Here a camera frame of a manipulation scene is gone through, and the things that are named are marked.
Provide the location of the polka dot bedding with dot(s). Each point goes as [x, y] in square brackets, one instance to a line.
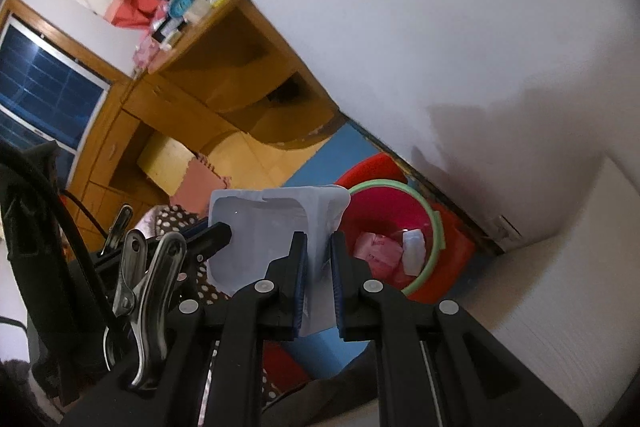
[172, 219]

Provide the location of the wooden desk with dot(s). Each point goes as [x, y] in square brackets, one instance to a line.
[200, 117]

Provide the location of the blue foam floor mat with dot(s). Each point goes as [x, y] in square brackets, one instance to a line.
[335, 352]
[325, 157]

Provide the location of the metal spring clip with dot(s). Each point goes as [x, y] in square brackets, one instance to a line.
[121, 222]
[150, 287]

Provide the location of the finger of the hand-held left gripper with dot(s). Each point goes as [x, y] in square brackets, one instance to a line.
[212, 239]

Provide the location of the red foam floor mat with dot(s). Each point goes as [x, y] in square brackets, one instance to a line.
[285, 367]

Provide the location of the pile of small boxes bottles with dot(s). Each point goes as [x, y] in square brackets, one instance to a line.
[200, 2]

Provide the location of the pink plastic packet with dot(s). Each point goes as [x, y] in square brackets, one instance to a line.
[375, 252]

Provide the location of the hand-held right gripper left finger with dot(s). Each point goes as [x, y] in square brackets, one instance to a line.
[300, 287]

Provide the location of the red bin with green rim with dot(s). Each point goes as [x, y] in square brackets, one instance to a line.
[385, 217]

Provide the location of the wooden frame window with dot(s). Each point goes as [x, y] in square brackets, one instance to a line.
[45, 77]

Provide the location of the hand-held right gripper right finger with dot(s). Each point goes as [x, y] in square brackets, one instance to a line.
[336, 287]

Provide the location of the dark cloth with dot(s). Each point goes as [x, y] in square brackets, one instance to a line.
[340, 402]

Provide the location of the white plastic tray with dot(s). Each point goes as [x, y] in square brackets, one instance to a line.
[260, 232]

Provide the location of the pink foam floor mat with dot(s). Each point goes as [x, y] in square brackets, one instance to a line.
[200, 182]

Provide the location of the red cloth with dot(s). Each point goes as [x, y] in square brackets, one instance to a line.
[132, 7]

